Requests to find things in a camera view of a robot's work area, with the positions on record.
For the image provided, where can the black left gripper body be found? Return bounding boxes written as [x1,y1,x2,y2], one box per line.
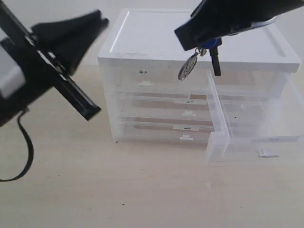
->
[0,2,101,125]

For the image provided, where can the key bunch with blue tag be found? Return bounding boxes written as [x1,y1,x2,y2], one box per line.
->
[177,38,222,81]

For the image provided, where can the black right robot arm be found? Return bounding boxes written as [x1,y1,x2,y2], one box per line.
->
[174,0,304,51]

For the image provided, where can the white plastic drawer cabinet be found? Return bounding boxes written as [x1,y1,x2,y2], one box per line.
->
[98,9,301,132]

